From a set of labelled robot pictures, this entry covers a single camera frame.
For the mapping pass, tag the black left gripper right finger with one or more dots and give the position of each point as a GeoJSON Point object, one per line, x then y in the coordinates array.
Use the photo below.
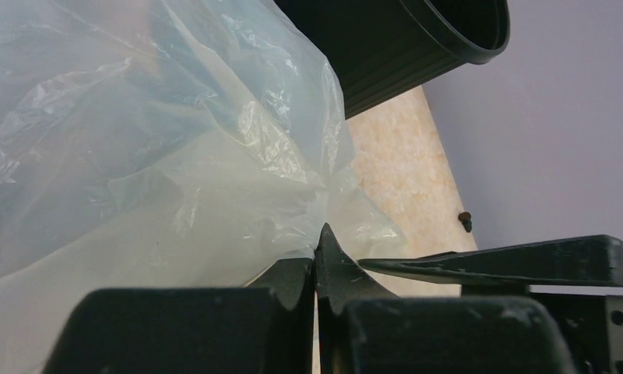
{"type": "Point", "coordinates": [365, 328]}

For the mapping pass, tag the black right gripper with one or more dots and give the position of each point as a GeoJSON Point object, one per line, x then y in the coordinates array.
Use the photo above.
{"type": "Point", "coordinates": [592, 325]}

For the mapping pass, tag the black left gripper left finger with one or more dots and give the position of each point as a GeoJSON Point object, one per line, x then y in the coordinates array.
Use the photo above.
{"type": "Point", "coordinates": [266, 327]}

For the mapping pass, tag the translucent yellowish trash bag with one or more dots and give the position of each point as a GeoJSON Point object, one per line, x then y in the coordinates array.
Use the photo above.
{"type": "Point", "coordinates": [162, 144]}

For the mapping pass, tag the black plastic trash bin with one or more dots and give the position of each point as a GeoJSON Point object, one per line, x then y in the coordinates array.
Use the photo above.
{"type": "Point", "coordinates": [380, 49]}

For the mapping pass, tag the small dark screw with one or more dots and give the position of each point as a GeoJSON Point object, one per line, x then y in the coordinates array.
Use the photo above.
{"type": "Point", "coordinates": [465, 218]}

